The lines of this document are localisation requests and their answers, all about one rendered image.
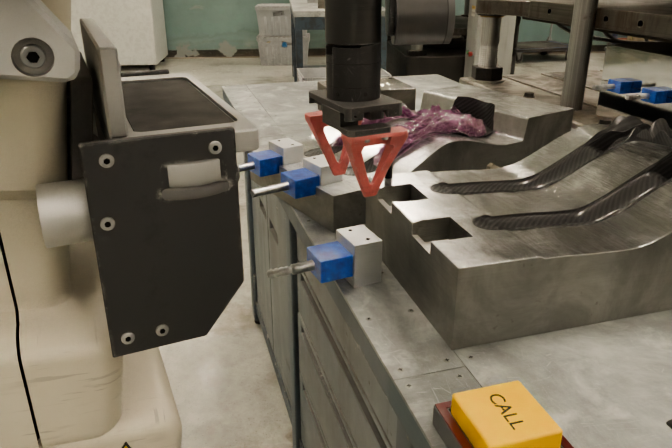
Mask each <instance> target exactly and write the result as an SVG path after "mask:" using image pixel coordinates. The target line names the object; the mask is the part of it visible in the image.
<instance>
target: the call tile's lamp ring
mask: <svg viewBox="0 0 672 448"><path fill-rule="evenodd" d="M451 404H452V401H447V402H442V403H437V404H435V406H436V408H437V409H438V411H439V413H440V414H441V416H442V417H443V419H444V420H445V422H446V423H447V425H448V427H449V428H450V430H451V431H452V433H453V434H454V436H455V437H456V439H457V440H458V442H459V444H460V445H461V447H462V448H473V447H472V446H471V444H470V443H469V441H468V440H467V438H466V437H465V435H464V434H463V432H462V431H461V429H460V428H459V426H458V425H457V423H456V422H455V420H454V419H453V417H452V416H451V414H450V413H449V411H448V410H447V408H451ZM561 445H562V446H563V447H564V448H574V447H573V446H572V445H571V444H570V443H569V441H568V440H567V439H566V438H565V437H564V436H563V435H562V439H561Z"/></svg>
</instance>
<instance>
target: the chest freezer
mask: <svg viewBox="0 0 672 448"><path fill-rule="evenodd" d="M80 18H92V19H93V20H94V21H95V22H96V23H97V25H98V26H99V27H100V28H101V30H102V31H103V32H104V33H105V34H106V36H107V37H108V38H109V39H110V40H111V42H112V43H113V44H114V45H115V47H116V48H117V52H118V59H119V62H120V65H149V68H150V70H155V65H157V64H158V63H159V62H164V61H165V59H164V58H165V57H166V56H167V55H168V49H167V39H166V29H165V19H164V9H163V0H71V32H72V35H73V37H74V39H75V42H76V44H77V47H78V49H79V52H81V53H82V56H83V58H84V61H85V54H84V47H83V41H82V34H81V27H80V21H79V20H80ZM85 63H86V61H85Z"/></svg>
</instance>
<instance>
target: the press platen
mask: <svg viewBox="0 0 672 448"><path fill-rule="evenodd" d="M574 2H575V0H476V9H475V13H477V15H480V17H490V18H499V17H504V16H507V15H510V16H520V17H527V18H533V19H539V20H546V21H552V22H558V23H565V24H572V17H573V9H574ZM594 28H597V29H603V30H610V31H616V32H622V33H629V34H635V35H641V36H648V37H654V38H661V39H667V40H672V0H598V7H597V14H596V20H595V27H594Z"/></svg>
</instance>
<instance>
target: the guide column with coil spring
mask: <svg viewBox="0 0 672 448"><path fill-rule="evenodd" d="M597 7H598V0H575V2H574V9H573V17H572V24H571V31H570V39H569V46H568V53H567V60H566V68H565V75H564V82H563V89H562V97H561V104H560V106H564V107H569V108H573V109H574V110H582V106H583V100H584V93H585V86H586V80H587V73H588V66H589V60H590V53H591V47H592V40H593V33H594V27H595V20H596V14H597Z"/></svg>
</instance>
